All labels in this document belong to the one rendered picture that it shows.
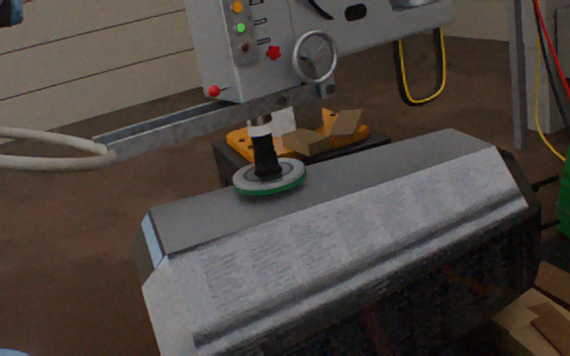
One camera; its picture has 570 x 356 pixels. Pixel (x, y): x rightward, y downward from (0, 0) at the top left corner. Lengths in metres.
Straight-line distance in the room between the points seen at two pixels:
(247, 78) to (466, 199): 0.71
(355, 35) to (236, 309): 0.84
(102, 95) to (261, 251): 6.22
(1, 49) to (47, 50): 0.50
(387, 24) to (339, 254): 0.71
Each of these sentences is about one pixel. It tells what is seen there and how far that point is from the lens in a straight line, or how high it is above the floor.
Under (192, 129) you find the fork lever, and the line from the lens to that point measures 1.59.
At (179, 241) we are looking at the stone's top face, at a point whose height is 0.86.
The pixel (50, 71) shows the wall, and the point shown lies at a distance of 7.56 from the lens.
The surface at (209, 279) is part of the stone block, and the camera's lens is 1.55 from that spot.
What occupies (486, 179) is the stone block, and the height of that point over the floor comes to 0.79.
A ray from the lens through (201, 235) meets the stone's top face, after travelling 1.62.
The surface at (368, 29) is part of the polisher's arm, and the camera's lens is 1.84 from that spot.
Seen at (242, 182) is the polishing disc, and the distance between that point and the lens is 1.75.
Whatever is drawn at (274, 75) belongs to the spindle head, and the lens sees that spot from 1.63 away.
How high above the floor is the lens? 1.53
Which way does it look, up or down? 21 degrees down
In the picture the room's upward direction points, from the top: 11 degrees counter-clockwise
